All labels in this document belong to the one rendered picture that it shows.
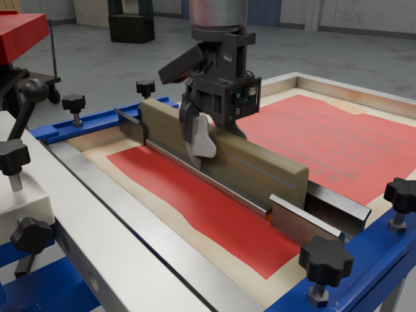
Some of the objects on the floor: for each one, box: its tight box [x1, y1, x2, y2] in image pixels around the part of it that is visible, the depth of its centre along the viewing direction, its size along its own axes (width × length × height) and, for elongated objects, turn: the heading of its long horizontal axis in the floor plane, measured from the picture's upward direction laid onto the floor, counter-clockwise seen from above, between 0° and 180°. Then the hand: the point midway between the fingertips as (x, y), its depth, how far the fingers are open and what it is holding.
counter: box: [73, 0, 139, 28], centre depth 917 cm, size 65×203×69 cm, turn 54°
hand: (207, 156), depth 58 cm, fingers open, 4 cm apart
